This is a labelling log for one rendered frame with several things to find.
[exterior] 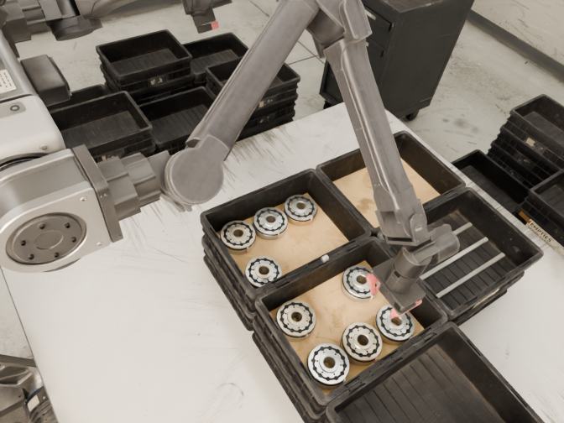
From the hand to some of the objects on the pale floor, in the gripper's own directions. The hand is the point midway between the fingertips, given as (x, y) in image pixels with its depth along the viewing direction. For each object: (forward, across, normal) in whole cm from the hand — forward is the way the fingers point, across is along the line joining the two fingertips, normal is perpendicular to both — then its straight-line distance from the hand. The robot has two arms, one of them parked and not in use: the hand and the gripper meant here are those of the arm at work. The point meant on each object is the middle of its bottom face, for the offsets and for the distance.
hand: (383, 303), depth 100 cm
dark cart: (+100, -143, +154) cm, 233 cm away
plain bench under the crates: (+106, -13, +14) cm, 108 cm away
